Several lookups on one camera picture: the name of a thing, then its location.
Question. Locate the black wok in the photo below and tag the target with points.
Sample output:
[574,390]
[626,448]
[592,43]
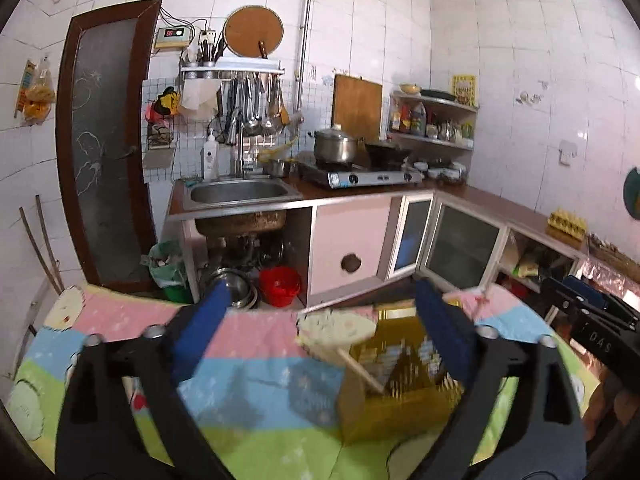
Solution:
[385,154]

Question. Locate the white soap pump bottle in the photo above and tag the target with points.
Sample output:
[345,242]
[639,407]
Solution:
[210,160]

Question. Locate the thin wooden stick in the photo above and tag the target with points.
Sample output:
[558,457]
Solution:
[47,237]
[42,252]

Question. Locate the white wall socket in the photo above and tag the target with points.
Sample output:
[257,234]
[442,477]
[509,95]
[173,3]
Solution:
[568,153]

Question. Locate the bundle of dark chopsticks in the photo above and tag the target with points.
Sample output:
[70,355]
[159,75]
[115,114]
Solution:
[211,51]

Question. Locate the kitchen counter cabinet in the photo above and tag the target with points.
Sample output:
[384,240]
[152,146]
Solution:
[350,230]

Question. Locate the row of condiment bottles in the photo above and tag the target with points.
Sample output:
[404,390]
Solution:
[415,121]

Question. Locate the steel faucet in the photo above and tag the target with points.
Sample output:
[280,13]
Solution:
[240,150]

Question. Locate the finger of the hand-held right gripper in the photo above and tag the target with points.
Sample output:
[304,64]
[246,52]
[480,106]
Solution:
[597,294]
[567,305]

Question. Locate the green trash bin with bag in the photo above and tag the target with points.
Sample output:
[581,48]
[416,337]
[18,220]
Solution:
[167,272]

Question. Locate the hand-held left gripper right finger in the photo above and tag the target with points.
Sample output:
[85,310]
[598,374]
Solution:
[445,332]

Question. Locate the steel kitchen sink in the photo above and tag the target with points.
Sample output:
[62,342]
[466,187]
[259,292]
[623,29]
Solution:
[235,192]

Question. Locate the small steel saucepan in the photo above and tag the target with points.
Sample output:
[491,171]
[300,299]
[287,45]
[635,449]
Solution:
[277,168]

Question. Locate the green round plate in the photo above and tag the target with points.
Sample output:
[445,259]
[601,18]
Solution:
[633,194]

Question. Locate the steel corner shelf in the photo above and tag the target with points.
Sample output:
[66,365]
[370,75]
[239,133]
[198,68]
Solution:
[440,141]

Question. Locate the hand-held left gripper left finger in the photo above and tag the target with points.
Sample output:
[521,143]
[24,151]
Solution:
[200,327]

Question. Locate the hanging clear plastic bag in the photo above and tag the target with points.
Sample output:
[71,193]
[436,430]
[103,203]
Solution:
[37,95]

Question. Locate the colourful printed blanket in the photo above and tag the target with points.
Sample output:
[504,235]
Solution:
[260,375]

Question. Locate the steel wall utensil rack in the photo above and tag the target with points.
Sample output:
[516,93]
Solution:
[250,65]

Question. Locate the shiny plastic sheet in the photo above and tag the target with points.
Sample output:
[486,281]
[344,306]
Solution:
[612,275]

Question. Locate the beige hanging cloth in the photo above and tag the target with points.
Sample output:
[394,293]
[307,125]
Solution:
[197,100]

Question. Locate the yellow perforated utensil holder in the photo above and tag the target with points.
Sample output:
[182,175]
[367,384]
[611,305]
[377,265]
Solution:
[400,380]

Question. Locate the person's right hand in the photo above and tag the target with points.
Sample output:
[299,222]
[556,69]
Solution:
[612,410]

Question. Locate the brown door with frosted glass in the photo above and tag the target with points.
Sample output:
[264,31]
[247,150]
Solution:
[107,160]

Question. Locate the group of small bowls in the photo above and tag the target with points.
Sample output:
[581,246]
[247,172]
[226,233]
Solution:
[440,170]

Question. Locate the red plastic bucket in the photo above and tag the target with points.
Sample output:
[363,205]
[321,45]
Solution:
[280,287]

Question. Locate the steel gas stove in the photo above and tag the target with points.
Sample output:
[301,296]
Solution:
[360,178]

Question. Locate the yellow and black hanging item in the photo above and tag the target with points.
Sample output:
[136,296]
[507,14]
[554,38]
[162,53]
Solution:
[167,101]

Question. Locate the grey vertical pipe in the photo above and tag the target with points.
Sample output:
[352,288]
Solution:
[306,20]

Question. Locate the stack of steel basins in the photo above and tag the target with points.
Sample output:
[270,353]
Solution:
[237,285]

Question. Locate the steel pot with lid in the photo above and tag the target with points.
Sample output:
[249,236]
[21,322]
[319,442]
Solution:
[334,147]

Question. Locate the round wooden board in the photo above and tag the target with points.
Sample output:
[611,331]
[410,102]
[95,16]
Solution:
[250,30]

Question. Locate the row of hanging steel utensils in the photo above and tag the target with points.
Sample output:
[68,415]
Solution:
[255,105]

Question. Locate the beige digital controller box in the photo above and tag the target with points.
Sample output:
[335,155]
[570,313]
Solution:
[172,37]

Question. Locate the yellow egg carton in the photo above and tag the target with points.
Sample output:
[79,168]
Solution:
[567,222]

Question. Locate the rectangular wooden cutting board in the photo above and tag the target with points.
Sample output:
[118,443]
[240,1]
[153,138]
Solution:
[357,110]

